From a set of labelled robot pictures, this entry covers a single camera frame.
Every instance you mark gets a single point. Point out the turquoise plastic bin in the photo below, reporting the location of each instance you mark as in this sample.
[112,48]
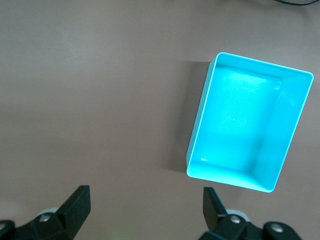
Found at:
[232,120]

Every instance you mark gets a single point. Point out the brown table cover cloth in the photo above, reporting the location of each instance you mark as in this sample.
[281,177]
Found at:
[87,100]

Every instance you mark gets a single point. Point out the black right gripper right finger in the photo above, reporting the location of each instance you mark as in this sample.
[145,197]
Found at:
[215,215]

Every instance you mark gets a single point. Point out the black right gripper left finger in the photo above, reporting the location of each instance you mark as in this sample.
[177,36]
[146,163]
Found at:
[75,210]

